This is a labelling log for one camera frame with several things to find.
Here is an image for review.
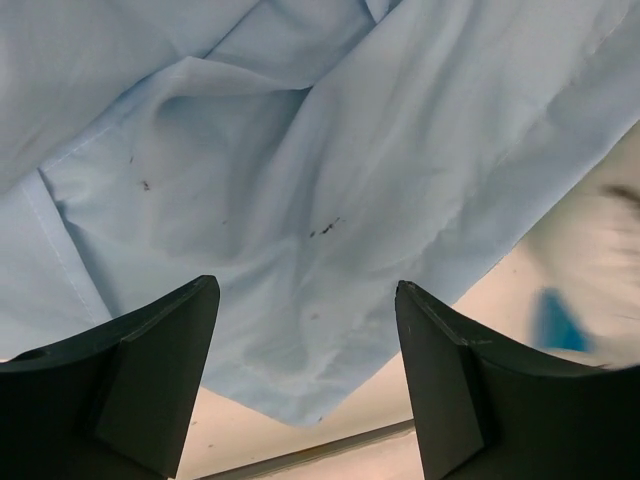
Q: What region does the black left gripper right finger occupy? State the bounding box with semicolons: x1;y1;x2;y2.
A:
395;281;639;479

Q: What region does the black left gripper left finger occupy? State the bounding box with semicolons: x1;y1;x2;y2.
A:
1;275;220;479

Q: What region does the light blue pillowcase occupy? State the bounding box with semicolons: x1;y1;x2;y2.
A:
1;1;639;425

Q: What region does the aluminium table edge rail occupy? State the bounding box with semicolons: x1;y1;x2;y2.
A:
205;418;415;479

